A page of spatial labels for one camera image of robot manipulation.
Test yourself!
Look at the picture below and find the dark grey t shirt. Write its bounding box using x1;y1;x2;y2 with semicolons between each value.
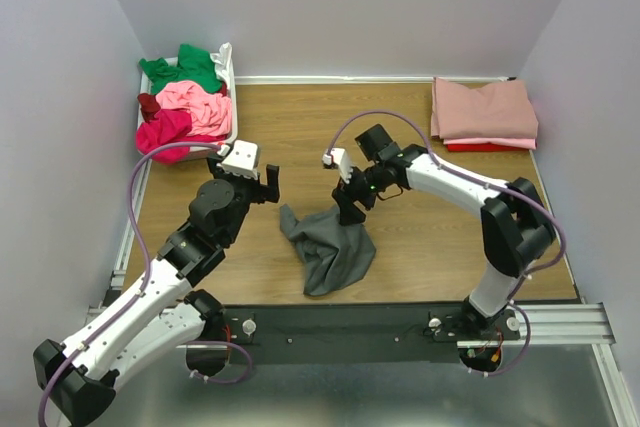
279;205;376;297

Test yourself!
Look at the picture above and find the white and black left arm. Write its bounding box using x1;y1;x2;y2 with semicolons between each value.
33;154;280;426

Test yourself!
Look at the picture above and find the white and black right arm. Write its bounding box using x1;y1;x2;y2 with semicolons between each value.
322;124;556;335

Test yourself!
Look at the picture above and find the pink crumpled shirt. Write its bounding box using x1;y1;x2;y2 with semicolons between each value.
155;80;233;138

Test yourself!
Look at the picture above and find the magenta crumpled shirt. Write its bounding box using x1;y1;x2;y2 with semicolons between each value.
135;109;192;164

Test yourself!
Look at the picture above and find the dark red crumpled shirt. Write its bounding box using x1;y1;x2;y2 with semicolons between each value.
137;93;161;123

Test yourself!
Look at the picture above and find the green crumpled shirt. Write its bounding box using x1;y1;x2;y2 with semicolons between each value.
139;44;222;94

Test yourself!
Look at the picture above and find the white crumpled cloth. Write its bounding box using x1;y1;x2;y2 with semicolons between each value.
210;42;234;86

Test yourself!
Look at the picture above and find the white laundry basket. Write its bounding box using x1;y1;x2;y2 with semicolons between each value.
137;55;239;162

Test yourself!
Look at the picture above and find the red folded shirt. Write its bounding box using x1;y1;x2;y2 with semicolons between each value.
446;143;508;152

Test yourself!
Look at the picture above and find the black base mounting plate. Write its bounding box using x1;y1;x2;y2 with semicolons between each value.
225;302;521;365

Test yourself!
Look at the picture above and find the light pink folded shirt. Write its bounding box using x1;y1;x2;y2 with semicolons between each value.
443;137;537;150

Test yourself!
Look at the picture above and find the dusty pink folded shirt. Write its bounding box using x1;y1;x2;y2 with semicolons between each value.
431;78;538;141

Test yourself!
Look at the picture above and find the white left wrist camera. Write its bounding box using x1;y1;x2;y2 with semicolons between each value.
220;140;260;180

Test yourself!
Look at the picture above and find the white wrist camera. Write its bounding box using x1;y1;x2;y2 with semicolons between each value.
220;140;260;180
322;147;354;184

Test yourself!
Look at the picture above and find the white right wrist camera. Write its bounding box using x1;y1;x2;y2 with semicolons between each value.
322;147;354;184

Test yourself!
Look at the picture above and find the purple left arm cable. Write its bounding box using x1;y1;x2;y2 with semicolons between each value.
37;141;226;427

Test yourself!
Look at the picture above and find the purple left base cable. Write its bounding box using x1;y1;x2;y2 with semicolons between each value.
185;340;254;385

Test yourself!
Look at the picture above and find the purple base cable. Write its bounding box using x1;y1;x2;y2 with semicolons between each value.
467;304;532;378
185;340;254;385

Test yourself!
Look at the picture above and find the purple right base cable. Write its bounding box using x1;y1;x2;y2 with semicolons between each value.
467;304;532;378

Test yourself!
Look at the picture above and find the aluminium frame rail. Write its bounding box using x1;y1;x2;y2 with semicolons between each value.
447;303;616;348

